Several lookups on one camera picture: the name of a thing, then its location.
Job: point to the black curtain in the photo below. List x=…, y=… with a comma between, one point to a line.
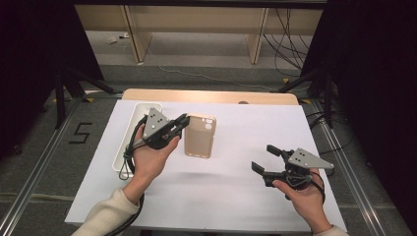
x=377, y=82
x=29, y=65

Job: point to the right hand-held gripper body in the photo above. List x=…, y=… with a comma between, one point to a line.
x=306, y=160

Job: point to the light wooden shelf unit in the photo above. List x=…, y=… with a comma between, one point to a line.
x=196, y=19

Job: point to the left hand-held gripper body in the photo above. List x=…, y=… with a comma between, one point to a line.
x=155, y=126

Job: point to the beige phone case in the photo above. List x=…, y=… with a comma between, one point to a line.
x=200, y=141

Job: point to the white table cover sheet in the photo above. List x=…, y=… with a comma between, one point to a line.
x=229, y=196

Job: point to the person's right hand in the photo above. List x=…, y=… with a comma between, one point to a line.
x=306, y=200

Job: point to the white plastic storage bin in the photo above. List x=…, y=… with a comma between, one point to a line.
x=139, y=109

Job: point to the aluminium floor rail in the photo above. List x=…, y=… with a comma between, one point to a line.
x=350, y=170
x=36, y=170

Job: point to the person's left hand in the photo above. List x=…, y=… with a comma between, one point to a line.
x=150, y=164

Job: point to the white power adapter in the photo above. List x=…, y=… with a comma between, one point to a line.
x=112, y=40

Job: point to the black metal stand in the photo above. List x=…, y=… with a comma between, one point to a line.
x=328, y=98
x=60, y=98

